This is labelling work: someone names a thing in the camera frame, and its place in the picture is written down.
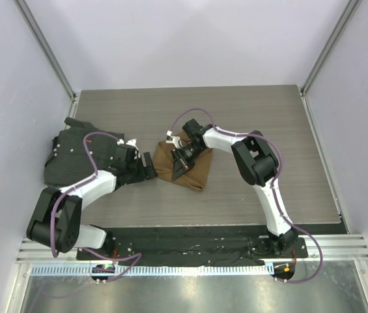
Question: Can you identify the aluminium corner post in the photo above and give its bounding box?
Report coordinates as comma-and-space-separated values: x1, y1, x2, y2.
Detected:
14, 0, 76, 100
300, 0, 361, 97

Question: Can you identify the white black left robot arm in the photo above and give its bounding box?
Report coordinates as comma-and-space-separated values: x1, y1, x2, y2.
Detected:
26, 144, 157, 260

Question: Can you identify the aluminium frame rail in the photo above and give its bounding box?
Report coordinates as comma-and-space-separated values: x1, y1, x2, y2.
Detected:
16, 234, 368, 264

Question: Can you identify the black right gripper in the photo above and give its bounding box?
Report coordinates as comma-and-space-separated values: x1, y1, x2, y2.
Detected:
171, 143, 205, 182

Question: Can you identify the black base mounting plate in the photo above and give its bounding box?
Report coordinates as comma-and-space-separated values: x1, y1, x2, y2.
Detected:
76, 224, 309, 267

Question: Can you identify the white slotted cable duct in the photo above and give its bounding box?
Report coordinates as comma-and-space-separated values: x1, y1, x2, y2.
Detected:
31, 263, 274, 277

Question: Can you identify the brown cloth napkin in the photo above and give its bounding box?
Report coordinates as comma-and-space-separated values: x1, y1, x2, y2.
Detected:
152, 141, 213, 191

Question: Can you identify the right aluminium corner post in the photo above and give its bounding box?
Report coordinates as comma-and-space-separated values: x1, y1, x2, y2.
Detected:
300, 0, 361, 97

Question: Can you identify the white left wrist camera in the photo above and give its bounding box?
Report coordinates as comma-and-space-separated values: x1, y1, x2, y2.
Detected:
117, 138, 137, 149

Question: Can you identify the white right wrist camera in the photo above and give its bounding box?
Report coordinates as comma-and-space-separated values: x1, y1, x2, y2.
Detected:
165, 130, 182, 148

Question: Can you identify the left aluminium corner post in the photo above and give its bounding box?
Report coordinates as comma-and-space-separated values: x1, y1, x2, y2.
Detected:
14, 0, 76, 100

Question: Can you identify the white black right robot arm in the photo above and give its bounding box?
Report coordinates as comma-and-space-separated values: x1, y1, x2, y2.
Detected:
165, 119, 298, 258

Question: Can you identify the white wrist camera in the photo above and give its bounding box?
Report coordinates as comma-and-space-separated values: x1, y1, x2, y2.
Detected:
117, 138, 137, 149
165, 130, 182, 148

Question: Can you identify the dark striped folded shirt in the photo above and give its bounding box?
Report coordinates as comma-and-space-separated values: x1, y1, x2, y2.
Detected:
44, 117, 120, 188

